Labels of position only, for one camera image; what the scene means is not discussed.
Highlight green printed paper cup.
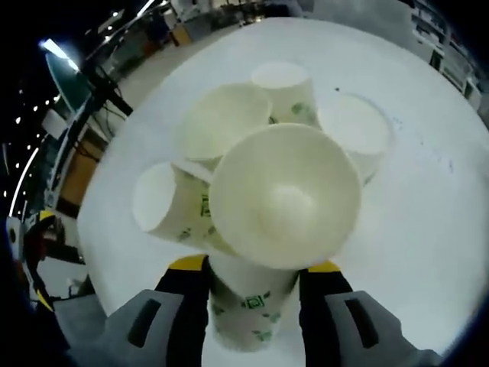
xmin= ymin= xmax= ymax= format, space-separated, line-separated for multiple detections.
xmin=208 ymin=252 xmax=300 ymax=353

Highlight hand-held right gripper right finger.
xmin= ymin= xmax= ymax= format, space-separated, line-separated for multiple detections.
xmin=298 ymin=261 xmax=444 ymax=367

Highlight round ceiling spotlights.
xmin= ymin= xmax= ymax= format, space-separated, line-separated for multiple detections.
xmin=2 ymin=89 xmax=62 ymax=200

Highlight cluster of white paper cups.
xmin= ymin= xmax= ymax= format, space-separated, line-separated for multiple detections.
xmin=131 ymin=60 xmax=393 ymax=268

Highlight black tripod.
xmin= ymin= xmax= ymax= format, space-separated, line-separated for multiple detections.
xmin=86 ymin=63 xmax=134 ymax=119

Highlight dark overhead panel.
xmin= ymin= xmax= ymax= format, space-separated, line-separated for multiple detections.
xmin=42 ymin=37 xmax=93 ymax=114

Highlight white table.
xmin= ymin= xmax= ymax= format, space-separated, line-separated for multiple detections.
xmin=76 ymin=17 xmax=489 ymax=367

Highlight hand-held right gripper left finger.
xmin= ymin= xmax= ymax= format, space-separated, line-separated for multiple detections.
xmin=74 ymin=254 xmax=212 ymax=367

